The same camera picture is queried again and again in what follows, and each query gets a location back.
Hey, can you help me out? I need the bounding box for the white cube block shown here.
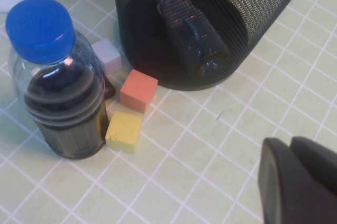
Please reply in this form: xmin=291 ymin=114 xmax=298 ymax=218
xmin=91 ymin=38 xmax=123 ymax=74

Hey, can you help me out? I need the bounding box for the blue-capped bottle dark liquid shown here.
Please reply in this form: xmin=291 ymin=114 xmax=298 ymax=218
xmin=5 ymin=0 xmax=108 ymax=160

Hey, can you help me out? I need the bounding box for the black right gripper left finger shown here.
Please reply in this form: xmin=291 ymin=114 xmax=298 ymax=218
xmin=257 ymin=137 xmax=337 ymax=224

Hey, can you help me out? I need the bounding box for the green checkered tablecloth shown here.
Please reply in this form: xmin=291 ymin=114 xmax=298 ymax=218
xmin=0 ymin=0 xmax=337 ymax=224

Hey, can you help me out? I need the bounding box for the yellow cube block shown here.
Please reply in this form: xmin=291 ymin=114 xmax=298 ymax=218
xmin=105 ymin=110 xmax=143 ymax=154

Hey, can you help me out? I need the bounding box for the orange cube block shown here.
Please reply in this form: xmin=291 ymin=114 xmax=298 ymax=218
xmin=120 ymin=69 xmax=158 ymax=114

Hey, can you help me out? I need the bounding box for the small bottle brown label white cap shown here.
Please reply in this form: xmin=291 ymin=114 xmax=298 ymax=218
xmin=152 ymin=0 xmax=230 ymax=77

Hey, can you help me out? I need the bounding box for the black mesh wastebasket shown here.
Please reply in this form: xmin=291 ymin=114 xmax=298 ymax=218
xmin=110 ymin=0 xmax=315 ymax=92

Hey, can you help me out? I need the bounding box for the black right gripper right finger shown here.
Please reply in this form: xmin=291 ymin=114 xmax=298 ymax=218
xmin=289 ymin=136 xmax=337 ymax=192

